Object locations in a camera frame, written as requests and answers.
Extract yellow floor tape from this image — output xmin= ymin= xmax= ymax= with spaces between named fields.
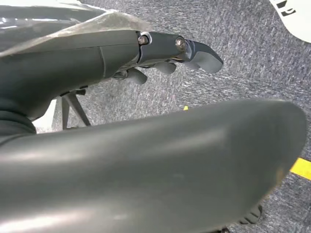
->
xmin=183 ymin=105 xmax=311 ymax=182

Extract black metal frame legs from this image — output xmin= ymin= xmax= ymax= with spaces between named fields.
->
xmin=51 ymin=89 xmax=91 ymax=131

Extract white shell with black lettering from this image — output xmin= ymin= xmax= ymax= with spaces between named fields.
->
xmin=269 ymin=0 xmax=311 ymax=43

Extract ribbed grey left arm sleeve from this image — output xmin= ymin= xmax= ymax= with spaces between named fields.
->
xmin=0 ymin=98 xmax=37 ymax=146

